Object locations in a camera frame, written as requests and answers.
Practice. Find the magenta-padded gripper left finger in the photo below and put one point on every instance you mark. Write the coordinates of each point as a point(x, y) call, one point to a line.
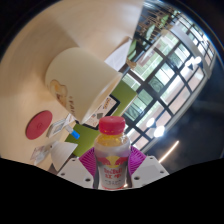
point(72, 170)

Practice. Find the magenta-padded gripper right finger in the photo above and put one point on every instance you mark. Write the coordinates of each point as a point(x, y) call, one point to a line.
point(150, 170)

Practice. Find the red-capped clear drink bottle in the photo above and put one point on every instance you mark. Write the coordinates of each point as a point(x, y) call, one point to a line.
point(112, 156)

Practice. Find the long curved strip light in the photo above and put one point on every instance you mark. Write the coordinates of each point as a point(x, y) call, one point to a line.
point(169, 151)

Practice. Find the group of pendant ceiling lamps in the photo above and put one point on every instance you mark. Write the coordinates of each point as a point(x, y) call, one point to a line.
point(159, 131)

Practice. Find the flat round red coaster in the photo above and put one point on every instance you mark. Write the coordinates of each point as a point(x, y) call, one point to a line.
point(39, 125)

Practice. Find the cream ceramic mug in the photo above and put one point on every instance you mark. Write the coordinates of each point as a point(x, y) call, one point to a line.
point(83, 76)

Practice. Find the white paper sheets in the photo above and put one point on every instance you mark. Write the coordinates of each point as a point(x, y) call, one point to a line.
point(120, 55)

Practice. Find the group of green-seated wooden chairs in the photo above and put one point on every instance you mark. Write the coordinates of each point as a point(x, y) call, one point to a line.
point(150, 31)

